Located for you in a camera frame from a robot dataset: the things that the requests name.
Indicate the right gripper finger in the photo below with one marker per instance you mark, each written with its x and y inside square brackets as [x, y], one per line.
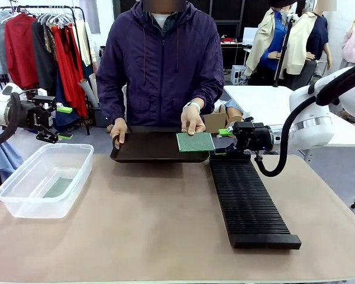
[227, 149]
[226, 132]

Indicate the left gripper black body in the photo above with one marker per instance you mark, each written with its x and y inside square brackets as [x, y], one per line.
[40, 118]

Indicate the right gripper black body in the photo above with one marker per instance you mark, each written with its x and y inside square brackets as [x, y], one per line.
[253, 136]

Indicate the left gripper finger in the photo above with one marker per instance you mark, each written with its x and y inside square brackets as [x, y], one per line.
[64, 109]
[51, 136]

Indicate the green PCB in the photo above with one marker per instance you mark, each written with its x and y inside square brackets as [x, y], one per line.
[195, 143]
[59, 187]

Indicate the black tray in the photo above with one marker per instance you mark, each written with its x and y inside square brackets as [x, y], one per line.
[151, 148]

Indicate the person's right forearm dark sleeve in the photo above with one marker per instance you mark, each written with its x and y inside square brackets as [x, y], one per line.
[111, 100]

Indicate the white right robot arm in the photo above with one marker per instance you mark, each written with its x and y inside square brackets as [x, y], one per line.
[313, 130]

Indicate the person's left forearm dark sleeve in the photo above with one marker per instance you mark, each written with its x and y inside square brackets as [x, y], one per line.
[210, 91]

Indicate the person's left hand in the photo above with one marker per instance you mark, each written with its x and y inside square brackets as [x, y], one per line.
[192, 121]

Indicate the person's right hand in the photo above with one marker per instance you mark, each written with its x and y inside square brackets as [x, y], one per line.
[119, 128]

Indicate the brown cardboard box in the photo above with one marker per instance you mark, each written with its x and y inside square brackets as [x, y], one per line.
[216, 121]

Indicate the skin-tone mannequin part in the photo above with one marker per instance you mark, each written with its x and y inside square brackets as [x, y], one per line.
[235, 112]

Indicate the beige paper roll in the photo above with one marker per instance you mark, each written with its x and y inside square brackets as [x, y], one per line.
[88, 91]

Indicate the red hanging dress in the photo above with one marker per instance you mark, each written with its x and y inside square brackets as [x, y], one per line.
[68, 77]

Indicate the white table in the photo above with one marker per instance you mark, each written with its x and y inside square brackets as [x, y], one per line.
[260, 100]

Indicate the dark grey storage box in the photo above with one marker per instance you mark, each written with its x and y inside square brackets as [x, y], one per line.
[100, 118]

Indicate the white wristband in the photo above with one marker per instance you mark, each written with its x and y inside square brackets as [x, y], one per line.
[195, 104]

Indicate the dark grey hanging jacket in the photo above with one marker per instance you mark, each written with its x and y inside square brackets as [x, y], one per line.
[43, 65]

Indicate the light blue cloth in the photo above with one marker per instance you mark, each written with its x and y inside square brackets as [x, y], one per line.
[3, 156]

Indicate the black slotted PCB rack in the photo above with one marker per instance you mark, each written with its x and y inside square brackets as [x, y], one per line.
[248, 201]

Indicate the white cube shelf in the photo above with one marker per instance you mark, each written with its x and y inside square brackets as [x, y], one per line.
[239, 75]

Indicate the cream hanging garment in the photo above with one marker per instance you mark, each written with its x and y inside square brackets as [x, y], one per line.
[83, 44]

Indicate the red hanging jacket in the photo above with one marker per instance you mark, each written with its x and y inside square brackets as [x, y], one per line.
[20, 50]

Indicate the clear plastic bin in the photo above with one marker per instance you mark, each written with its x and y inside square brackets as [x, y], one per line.
[14, 207]

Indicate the black office chair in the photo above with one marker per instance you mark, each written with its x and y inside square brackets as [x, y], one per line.
[306, 74]

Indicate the person torso in dark jacket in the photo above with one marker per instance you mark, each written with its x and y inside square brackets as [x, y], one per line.
[159, 74]

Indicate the white clothes hanger bunch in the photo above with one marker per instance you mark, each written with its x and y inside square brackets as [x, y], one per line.
[53, 19]

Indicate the black stand pole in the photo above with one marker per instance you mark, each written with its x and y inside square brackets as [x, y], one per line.
[284, 50]

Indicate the red cloth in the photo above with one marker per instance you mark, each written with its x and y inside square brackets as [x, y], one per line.
[229, 39]

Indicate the mannequin beige coat blue shirt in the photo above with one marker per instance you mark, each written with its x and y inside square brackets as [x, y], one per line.
[266, 38]

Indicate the white monitor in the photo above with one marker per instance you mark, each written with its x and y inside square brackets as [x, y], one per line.
[250, 35]

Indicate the mannequin cream jacket navy top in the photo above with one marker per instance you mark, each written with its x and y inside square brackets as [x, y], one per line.
[301, 38]

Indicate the black clothes rail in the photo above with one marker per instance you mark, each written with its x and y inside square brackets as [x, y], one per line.
[59, 6]

